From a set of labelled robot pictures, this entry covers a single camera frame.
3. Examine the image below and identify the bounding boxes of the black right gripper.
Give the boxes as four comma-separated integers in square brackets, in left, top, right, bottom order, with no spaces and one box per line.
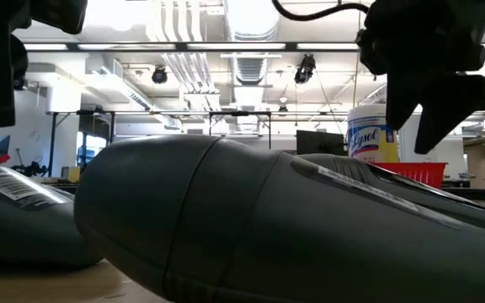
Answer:
[355,0,485,155]

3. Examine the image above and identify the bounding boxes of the white round pillar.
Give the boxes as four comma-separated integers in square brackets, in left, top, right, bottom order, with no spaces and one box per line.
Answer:
[397,113,437,164]

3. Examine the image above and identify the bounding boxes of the Lysol wipes canister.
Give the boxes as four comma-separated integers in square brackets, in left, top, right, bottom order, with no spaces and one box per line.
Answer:
[346,104,400,164]

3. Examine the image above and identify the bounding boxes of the red plastic basket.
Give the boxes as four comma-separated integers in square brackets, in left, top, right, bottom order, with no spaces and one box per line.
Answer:
[372,162,449,189]

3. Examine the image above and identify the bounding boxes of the black computer monitor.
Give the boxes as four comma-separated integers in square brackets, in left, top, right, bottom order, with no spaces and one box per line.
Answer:
[296,130,348,157]

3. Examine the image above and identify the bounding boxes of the yellow box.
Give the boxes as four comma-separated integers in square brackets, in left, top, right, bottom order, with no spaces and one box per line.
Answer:
[60,166,82,184]

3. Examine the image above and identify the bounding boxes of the black round hanging device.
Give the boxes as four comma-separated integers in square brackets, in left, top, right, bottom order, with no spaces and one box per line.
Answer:
[151,64,169,85]

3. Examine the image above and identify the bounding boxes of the black overhead camera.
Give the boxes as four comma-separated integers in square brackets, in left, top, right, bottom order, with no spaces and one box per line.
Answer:
[294,53,317,85]

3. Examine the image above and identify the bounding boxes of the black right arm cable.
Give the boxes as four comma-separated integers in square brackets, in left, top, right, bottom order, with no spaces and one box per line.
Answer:
[270,0,372,22]

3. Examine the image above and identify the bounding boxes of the black metal background frame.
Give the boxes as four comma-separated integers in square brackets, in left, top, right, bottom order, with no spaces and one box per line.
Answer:
[44,108,349,178]

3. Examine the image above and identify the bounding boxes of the large silver ventilation duct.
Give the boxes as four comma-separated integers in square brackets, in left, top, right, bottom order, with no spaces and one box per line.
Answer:
[223,0,281,42]

